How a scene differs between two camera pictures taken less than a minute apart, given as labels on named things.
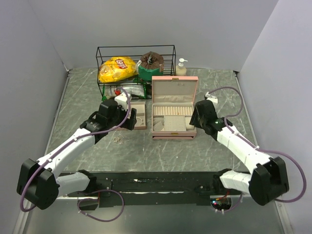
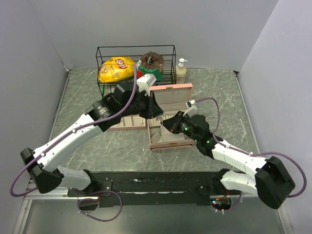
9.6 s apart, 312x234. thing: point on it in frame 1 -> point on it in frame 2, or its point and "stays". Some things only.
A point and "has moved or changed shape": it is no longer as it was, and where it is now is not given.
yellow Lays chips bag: x=116 y=68 stays
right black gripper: x=193 y=121 -> x=172 y=124
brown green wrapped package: x=150 y=64 stays
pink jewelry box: x=173 y=101 has moved or changed shape
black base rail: x=153 y=188 stays
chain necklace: x=119 y=139 -> x=163 y=117
